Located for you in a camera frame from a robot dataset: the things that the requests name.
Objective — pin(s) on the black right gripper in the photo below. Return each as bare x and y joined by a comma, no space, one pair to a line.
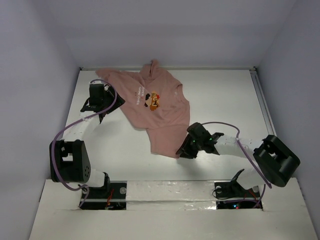
185,149

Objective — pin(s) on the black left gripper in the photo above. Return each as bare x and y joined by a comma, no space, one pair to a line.
110,93

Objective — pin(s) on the pink printed t-shirt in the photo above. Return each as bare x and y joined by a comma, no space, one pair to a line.
155,102

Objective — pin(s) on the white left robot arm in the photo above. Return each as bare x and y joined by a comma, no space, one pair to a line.
69,159

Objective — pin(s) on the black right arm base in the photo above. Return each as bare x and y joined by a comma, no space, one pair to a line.
230,195

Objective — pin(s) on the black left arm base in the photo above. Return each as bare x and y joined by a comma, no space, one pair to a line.
111,197

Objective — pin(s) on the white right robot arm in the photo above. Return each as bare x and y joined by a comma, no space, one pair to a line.
273,163

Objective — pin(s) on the white foam front board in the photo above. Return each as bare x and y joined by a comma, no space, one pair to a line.
57,218

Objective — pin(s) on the aluminium back table rail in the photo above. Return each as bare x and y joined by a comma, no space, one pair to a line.
169,68

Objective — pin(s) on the aluminium table rail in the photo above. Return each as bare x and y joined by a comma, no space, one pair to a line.
169,68
262,102

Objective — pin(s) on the aluminium right table rail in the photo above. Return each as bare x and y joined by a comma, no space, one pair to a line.
262,102

